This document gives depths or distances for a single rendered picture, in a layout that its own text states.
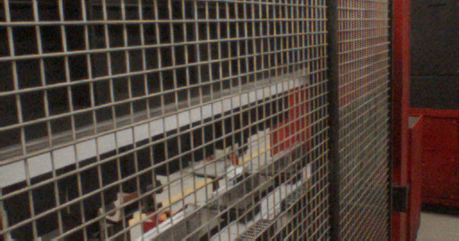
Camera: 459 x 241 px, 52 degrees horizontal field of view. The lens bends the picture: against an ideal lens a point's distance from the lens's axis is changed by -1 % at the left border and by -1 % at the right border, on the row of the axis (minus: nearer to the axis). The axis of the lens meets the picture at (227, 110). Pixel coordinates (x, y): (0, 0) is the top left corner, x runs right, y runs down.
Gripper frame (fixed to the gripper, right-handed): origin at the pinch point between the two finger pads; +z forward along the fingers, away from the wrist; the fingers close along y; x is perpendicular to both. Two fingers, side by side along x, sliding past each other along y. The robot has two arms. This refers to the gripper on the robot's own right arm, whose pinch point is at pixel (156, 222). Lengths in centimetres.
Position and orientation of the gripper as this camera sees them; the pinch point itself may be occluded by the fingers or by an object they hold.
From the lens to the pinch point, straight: 237.8
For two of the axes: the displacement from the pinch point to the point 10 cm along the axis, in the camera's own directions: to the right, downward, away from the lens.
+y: 8.9, -2.5, -3.8
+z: 2.9, 9.5, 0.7
